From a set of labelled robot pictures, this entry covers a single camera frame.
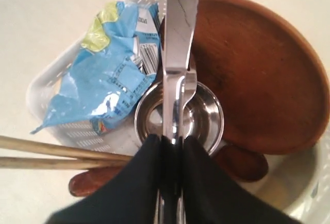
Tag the wooden chopstick lower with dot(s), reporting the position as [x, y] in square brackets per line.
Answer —
[61, 164]

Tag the silver table knife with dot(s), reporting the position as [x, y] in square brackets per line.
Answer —
[179, 28]

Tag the blue snack packet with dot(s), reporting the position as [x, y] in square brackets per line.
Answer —
[117, 62]

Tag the wooden chopstick upper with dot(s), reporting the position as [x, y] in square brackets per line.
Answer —
[57, 150]

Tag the stainless steel cup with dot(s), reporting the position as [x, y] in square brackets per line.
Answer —
[203, 117]

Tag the reddish brown wooden spoon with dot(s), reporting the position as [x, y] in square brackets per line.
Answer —
[240, 164]

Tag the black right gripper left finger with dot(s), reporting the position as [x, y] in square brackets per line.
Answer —
[130, 197]

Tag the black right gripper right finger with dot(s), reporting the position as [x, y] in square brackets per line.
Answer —
[211, 196]

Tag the brown round wooden plate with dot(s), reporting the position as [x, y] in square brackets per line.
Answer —
[270, 82]

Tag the wooden chopstick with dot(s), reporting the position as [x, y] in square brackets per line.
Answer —
[57, 150]
[61, 164]

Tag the silver fork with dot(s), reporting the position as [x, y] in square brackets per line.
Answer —
[189, 92]

